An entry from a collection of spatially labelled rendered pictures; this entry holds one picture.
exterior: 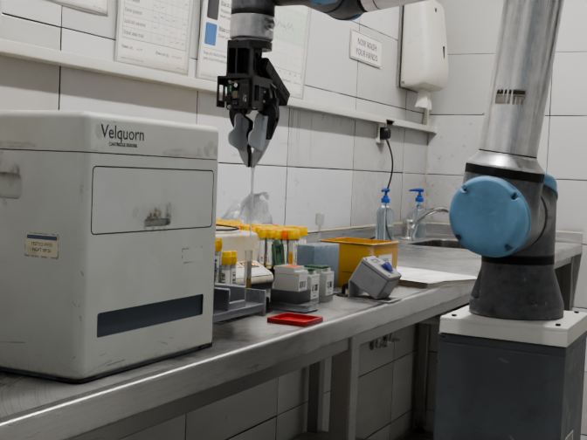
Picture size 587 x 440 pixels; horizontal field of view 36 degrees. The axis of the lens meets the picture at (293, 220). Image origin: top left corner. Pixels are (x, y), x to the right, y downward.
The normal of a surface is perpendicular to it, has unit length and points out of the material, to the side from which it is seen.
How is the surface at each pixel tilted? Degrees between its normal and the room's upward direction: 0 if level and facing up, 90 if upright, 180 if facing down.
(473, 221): 98
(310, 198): 90
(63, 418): 90
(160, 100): 90
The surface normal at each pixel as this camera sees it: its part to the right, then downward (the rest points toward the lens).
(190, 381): 0.89, 0.06
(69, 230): -0.45, 0.03
